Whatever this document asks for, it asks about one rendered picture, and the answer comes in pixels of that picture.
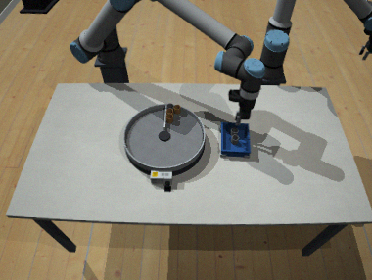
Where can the grey turntable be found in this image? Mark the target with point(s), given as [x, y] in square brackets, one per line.
[147, 147]

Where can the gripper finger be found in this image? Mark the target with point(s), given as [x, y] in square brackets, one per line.
[362, 50]
[366, 55]
[238, 118]

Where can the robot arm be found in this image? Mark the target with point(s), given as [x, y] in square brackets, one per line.
[275, 49]
[195, 19]

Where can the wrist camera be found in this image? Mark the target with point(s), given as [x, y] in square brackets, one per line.
[234, 95]

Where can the steel bushing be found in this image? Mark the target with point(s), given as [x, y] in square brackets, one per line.
[235, 139]
[170, 106]
[234, 131]

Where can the white table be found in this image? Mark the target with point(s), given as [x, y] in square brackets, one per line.
[81, 179]

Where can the black box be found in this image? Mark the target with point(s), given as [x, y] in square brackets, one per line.
[36, 5]

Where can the blue crate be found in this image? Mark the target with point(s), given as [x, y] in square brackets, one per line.
[228, 148]

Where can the white control box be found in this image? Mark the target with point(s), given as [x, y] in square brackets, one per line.
[161, 175]

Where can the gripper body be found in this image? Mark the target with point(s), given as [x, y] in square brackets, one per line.
[369, 40]
[247, 109]

